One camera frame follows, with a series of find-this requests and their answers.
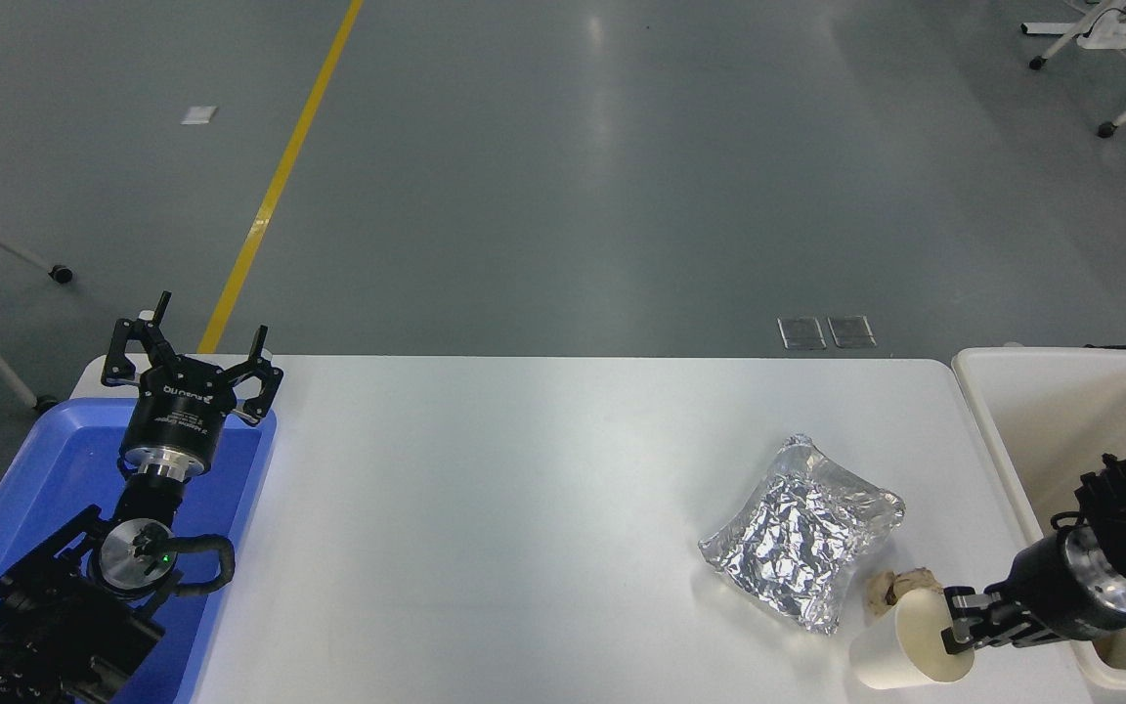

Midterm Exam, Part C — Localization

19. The crumpled silver foil tray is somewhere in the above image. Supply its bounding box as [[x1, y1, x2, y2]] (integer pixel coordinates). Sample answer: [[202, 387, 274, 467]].
[[699, 434, 907, 638]]

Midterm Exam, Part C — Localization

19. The crumpled tan paper ball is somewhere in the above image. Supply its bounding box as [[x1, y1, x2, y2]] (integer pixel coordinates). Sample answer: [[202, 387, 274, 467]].
[[866, 568, 945, 619]]

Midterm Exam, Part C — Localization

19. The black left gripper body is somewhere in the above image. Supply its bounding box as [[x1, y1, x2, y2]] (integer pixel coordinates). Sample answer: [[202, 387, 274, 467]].
[[120, 355, 238, 462]]

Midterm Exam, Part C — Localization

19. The grey frame with castor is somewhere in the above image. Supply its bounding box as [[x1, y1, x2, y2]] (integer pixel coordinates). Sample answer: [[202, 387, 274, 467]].
[[0, 191, 75, 314]]

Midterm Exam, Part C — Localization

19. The metal floor socket cover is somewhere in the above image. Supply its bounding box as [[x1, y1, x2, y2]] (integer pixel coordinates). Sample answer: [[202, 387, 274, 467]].
[[828, 315, 877, 349], [779, 318, 828, 351]]

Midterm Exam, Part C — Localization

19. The large pale plastic bin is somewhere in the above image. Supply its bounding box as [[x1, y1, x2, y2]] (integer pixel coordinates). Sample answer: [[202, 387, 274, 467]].
[[952, 346, 1126, 695]]

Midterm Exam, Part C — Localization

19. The blue plastic tray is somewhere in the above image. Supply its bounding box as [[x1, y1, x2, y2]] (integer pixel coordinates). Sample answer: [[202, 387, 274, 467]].
[[0, 396, 279, 704]]

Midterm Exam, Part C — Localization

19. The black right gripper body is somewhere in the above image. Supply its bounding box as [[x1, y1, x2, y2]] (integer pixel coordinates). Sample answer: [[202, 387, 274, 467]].
[[1001, 533, 1109, 645]]

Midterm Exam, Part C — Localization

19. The white chair base with castors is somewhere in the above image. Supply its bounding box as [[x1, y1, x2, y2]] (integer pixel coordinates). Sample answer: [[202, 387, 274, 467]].
[[1020, 0, 1126, 71]]

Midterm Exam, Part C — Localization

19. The white paper cup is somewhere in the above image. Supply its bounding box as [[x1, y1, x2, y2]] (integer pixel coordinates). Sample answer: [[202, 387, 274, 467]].
[[849, 590, 976, 691]]

